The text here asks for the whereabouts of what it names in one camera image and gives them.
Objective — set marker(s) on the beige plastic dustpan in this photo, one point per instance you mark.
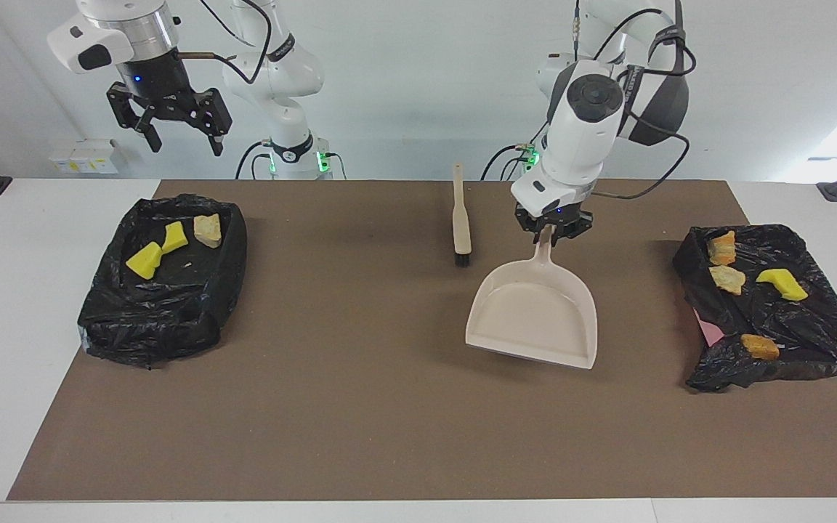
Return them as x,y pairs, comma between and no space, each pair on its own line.
535,312

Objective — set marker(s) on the open black bag lined bin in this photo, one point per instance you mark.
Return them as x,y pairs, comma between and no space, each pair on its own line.
157,319

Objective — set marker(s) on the sliced tan bread piece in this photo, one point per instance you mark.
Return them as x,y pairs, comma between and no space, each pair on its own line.
208,231

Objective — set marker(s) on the golden brown bread chunk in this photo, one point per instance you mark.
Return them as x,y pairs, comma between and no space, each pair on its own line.
760,346

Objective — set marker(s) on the triangular yellow sponge piece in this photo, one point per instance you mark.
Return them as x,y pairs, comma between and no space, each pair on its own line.
174,237

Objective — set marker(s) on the brown table mat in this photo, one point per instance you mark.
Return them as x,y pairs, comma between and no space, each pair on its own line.
389,436

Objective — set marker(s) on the beige hand brush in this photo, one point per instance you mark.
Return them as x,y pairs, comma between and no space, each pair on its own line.
461,218

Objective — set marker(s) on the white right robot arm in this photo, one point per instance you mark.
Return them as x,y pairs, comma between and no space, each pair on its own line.
273,73

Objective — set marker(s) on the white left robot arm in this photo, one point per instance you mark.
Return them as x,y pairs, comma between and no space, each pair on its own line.
585,123

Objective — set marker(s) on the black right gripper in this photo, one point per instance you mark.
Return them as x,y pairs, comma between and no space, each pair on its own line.
164,91

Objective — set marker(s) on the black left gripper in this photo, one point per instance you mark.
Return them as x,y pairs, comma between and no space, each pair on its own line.
556,219

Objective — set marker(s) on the orange striped croissant piece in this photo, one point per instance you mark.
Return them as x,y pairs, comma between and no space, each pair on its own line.
722,248

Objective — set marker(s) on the crumpled black trash bag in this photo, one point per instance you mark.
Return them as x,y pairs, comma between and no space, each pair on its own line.
789,327

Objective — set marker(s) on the white wall socket box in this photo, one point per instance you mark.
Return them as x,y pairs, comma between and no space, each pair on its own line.
84,156

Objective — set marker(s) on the rectangular yellow sponge piece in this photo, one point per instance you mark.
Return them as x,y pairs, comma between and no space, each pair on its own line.
144,260

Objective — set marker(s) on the notched yellow sponge piece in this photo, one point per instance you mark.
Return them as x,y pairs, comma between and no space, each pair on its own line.
782,283

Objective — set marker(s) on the pale toast piece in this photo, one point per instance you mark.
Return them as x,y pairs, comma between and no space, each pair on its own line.
727,279

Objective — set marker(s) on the pink plastic bin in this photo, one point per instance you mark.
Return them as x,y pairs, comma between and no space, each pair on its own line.
709,330

